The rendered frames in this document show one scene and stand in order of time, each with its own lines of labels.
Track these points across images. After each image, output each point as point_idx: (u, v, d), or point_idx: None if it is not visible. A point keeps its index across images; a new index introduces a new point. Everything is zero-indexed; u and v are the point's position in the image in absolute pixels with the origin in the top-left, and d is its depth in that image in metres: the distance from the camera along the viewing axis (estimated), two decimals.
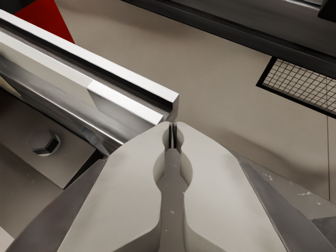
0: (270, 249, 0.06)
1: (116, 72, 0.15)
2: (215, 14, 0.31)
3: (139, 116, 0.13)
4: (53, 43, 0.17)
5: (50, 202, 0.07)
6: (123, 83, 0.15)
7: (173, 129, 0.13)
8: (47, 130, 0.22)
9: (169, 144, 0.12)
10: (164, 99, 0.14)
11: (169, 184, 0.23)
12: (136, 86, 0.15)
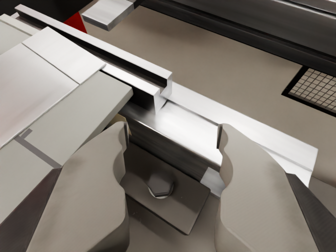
0: None
1: (121, 56, 0.19)
2: (299, 42, 0.31)
3: (140, 89, 0.17)
4: (70, 33, 0.20)
5: (1, 223, 0.06)
6: (127, 65, 0.19)
7: (218, 129, 0.13)
8: (164, 172, 0.21)
9: (126, 143, 0.12)
10: (160, 76, 0.18)
11: None
12: (138, 67, 0.18)
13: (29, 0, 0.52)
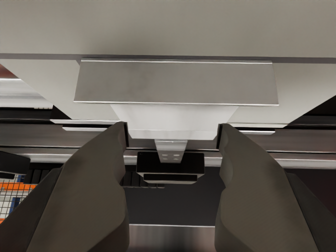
0: None
1: None
2: None
3: (65, 119, 0.17)
4: None
5: (1, 223, 0.06)
6: (108, 122, 0.19)
7: (218, 129, 0.13)
8: None
9: (126, 143, 0.12)
10: (69, 126, 0.19)
11: None
12: (95, 125, 0.19)
13: None
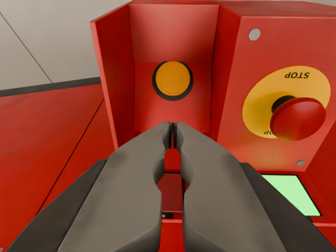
0: (270, 249, 0.06)
1: None
2: None
3: None
4: None
5: (50, 202, 0.07)
6: None
7: (173, 129, 0.13)
8: None
9: (169, 144, 0.12)
10: None
11: None
12: None
13: None
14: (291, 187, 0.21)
